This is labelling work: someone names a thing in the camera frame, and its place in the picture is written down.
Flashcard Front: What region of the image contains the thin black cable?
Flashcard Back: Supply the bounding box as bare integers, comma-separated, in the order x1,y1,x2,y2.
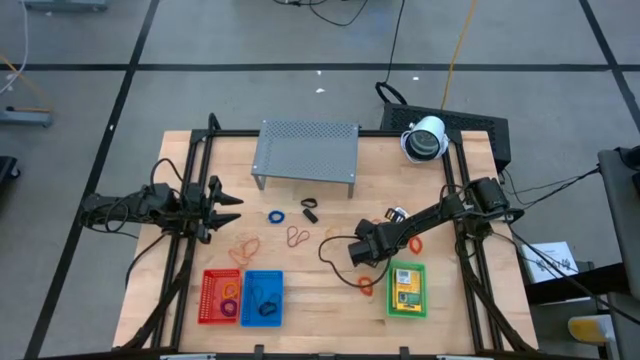
272,0,371,27

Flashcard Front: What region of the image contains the grey metal base plate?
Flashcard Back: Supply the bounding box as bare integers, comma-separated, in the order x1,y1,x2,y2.
19,0,109,12

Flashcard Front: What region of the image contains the black base cable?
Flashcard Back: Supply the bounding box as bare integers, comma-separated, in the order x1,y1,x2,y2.
124,232,171,290

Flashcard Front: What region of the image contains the white coiled cable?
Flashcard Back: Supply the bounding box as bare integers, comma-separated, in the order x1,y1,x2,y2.
399,142,426,165

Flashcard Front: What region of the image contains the grey stand foot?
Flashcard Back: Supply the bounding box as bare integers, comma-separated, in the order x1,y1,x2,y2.
0,106,54,128

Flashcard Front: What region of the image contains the black aluminium table frame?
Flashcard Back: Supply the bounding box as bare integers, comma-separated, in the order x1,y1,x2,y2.
119,112,536,360

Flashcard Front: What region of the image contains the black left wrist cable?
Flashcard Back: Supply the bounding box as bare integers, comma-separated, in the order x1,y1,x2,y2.
149,157,185,194

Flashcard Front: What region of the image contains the grey cart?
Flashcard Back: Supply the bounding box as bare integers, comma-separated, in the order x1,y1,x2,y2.
597,144,640,360

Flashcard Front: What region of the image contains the white cylindrical camera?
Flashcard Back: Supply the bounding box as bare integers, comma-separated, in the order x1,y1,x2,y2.
400,115,448,164

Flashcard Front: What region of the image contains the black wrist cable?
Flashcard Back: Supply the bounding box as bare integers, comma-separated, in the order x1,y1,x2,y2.
318,234,394,289
149,157,185,194

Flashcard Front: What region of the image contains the green plastic basket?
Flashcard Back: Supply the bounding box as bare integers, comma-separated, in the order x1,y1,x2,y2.
386,261,429,320

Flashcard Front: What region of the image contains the red plastic basket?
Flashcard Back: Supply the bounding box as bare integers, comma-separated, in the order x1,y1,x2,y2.
197,268,243,325

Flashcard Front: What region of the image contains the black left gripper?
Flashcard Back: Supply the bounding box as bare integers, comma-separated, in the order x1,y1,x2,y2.
185,175,245,245

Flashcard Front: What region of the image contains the black shelf board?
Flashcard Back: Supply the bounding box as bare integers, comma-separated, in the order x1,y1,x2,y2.
524,262,631,306

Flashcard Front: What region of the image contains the black cable bundle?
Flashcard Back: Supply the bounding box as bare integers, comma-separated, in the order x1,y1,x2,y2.
492,227,640,326

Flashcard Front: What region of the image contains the grey perforated metal shelf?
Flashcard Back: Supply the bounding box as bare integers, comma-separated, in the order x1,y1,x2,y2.
250,119,360,199

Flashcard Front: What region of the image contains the white booklet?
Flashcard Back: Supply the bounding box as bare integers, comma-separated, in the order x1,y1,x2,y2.
519,241,581,285

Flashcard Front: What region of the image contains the thin yellow cable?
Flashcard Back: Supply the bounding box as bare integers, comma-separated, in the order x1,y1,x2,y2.
0,53,51,109

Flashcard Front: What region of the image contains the black hanging power cable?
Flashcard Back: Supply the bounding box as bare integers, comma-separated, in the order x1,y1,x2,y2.
374,0,407,106

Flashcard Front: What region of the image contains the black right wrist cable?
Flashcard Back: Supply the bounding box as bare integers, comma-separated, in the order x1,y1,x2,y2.
318,234,394,289

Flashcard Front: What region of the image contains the thin white cable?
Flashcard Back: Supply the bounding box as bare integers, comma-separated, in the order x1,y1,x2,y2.
0,0,30,96

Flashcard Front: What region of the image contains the yellow white roll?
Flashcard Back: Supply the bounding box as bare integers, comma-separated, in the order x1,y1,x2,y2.
567,313,616,345

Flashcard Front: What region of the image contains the yellow hanging cable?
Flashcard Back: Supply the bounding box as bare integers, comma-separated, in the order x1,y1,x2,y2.
439,0,480,110

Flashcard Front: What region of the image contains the blue plastic basket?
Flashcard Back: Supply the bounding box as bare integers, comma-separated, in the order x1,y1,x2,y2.
240,269,285,328

